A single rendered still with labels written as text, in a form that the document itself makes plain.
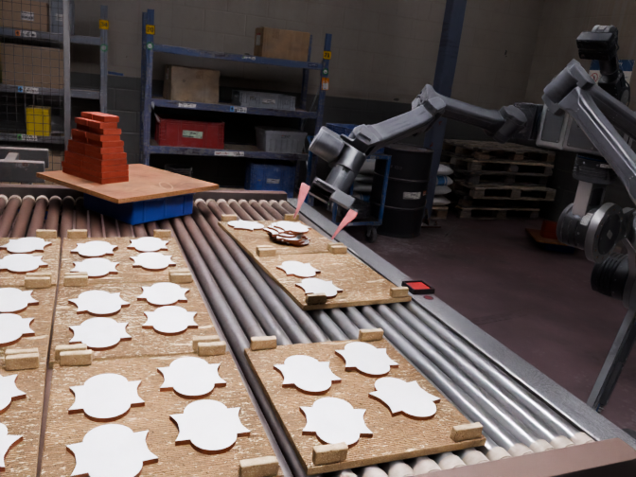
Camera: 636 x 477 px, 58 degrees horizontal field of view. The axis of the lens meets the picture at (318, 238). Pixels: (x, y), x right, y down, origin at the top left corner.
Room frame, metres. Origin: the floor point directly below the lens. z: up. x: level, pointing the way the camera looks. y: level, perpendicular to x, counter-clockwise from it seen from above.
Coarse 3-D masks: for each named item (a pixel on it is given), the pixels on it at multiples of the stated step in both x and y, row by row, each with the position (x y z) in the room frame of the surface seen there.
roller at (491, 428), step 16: (256, 208) 2.53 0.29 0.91; (368, 320) 1.46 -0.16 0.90; (384, 320) 1.43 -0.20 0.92; (400, 336) 1.34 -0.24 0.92; (416, 352) 1.26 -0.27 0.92; (432, 368) 1.19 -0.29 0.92; (448, 384) 1.13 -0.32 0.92; (464, 400) 1.07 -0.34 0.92; (480, 416) 1.02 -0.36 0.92; (496, 432) 0.97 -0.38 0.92; (512, 448) 0.92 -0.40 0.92; (528, 448) 0.92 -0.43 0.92
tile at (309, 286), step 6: (306, 282) 1.58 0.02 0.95; (312, 282) 1.59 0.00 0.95; (318, 282) 1.59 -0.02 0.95; (324, 282) 1.60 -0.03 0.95; (330, 282) 1.61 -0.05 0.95; (300, 288) 1.55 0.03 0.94; (306, 288) 1.54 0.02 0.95; (312, 288) 1.54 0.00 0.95; (318, 288) 1.55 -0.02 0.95; (324, 288) 1.55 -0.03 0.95; (330, 288) 1.56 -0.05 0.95; (336, 288) 1.56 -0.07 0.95; (306, 294) 1.50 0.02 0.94; (330, 294) 1.51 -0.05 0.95; (336, 294) 1.52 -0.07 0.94
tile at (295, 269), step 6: (282, 264) 1.72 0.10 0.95; (288, 264) 1.72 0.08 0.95; (294, 264) 1.73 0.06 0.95; (300, 264) 1.74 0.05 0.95; (306, 264) 1.74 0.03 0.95; (282, 270) 1.68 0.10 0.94; (288, 270) 1.67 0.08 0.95; (294, 270) 1.68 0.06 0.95; (300, 270) 1.68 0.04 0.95; (306, 270) 1.69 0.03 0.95; (312, 270) 1.70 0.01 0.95; (318, 270) 1.70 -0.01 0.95; (294, 276) 1.64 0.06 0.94; (300, 276) 1.63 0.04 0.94; (306, 276) 1.64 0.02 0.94; (312, 276) 1.65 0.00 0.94
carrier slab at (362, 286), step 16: (256, 256) 1.79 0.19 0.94; (272, 256) 1.81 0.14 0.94; (288, 256) 1.83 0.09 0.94; (304, 256) 1.85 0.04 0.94; (320, 256) 1.87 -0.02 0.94; (336, 256) 1.89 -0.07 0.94; (352, 256) 1.91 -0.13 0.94; (272, 272) 1.66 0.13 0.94; (336, 272) 1.73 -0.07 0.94; (352, 272) 1.75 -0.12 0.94; (368, 272) 1.76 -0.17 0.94; (288, 288) 1.54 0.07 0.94; (352, 288) 1.60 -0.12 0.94; (368, 288) 1.62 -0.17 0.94; (384, 288) 1.63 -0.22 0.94; (304, 304) 1.44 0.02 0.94; (320, 304) 1.45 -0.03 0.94; (336, 304) 1.48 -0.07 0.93; (352, 304) 1.50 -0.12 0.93; (368, 304) 1.52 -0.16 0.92
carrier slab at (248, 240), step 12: (228, 228) 2.08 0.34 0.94; (240, 240) 1.95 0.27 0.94; (252, 240) 1.96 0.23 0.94; (264, 240) 1.98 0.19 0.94; (312, 240) 2.05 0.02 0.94; (324, 240) 2.06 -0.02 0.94; (252, 252) 1.83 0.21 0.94; (276, 252) 1.86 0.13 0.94; (288, 252) 1.88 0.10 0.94; (300, 252) 1.89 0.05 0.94; (312, 252) 1.91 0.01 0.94; (324, 252) 1.93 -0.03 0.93
